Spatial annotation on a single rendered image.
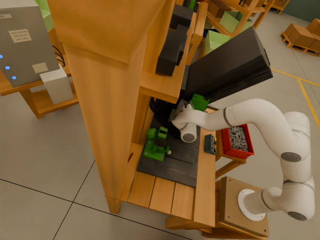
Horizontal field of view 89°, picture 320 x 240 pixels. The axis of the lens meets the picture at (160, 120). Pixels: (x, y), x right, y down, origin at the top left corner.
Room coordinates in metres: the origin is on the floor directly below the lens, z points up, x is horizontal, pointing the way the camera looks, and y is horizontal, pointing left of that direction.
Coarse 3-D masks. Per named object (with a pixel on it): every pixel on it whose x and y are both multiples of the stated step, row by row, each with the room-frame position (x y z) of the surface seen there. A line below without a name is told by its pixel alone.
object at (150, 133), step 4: (152, 128) 0.56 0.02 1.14; (148, 132) 0.53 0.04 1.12; (152, 132) 0.53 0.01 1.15; (156, 132) 0.54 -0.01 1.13; (148, 136) 0.51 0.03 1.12; (152, 136) 0.51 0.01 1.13; (156, 136) 0.53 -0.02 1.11; (152, 140) 0.51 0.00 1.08; (160, 148) 0.52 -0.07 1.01; (164, 148) 0.54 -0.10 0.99; (168, 148) 0.55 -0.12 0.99; (164, 152) 0.52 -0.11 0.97
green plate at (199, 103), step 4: (196, 96) 0.84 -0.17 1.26; (200, 96) 0.85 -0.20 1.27; (192, 100) 0.83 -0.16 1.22; (196, 100) 0.83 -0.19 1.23; (200, 100) 0.84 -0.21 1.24; (204, 100) 0.84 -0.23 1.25; (208, 100) 0.85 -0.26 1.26; (196, 104) 0.83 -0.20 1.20; (200, 104) 0.83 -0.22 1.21; (204, 104) 0.84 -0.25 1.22; (196, 108) 0.82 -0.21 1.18; (200, 108) 0.83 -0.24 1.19; (204, 108) 0.83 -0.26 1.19
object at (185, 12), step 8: (176, 8) 1.09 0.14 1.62; (184, 8) 1.14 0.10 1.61; (176, 16) 1.00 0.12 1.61; (184, 16) 1.02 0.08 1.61; (176, 24) 1.00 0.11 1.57; (184, 24) 1.00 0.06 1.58; (168, 32) 0.78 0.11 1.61; (176, 32) 0.81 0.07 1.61; (176, 40) 0.73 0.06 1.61; (184, 40) 0.76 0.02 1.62; (184, 48) 0.70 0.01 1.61; (176, 64) 0.67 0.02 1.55
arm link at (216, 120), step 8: (184, 112) 0.56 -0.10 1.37; (192, 112) 0.56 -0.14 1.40; (200, 112) 0.57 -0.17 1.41; (216, 112) 0.54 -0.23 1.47; (224, 112) 0.51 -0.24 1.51; (176, 120) 0.53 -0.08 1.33; (184, 120) 0.52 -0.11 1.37; (192, 120) 0.51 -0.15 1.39; (200, 120) 0.52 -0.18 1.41; (208, 120) 0.51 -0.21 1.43; (216, 120) 0.50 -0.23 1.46; (224, 120) 0.49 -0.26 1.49; (208, 128) 0.50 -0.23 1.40; (216, 128) 0.49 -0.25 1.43; (224, 128) 0.49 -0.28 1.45
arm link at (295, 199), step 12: (264, 192) 0.42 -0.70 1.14; (276, 192) 0.42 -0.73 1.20; (288, 192) 0.38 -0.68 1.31; (300, 192) 0.38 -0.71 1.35; (312, 192) 0.40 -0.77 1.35; (276, 204) 0.34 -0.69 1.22; (288, 204) 0.32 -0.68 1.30; (300, 204) 0.33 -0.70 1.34; (312, 204) 0.34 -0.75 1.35; (300, 216) 0.29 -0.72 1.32; (312, 216) 0.30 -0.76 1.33
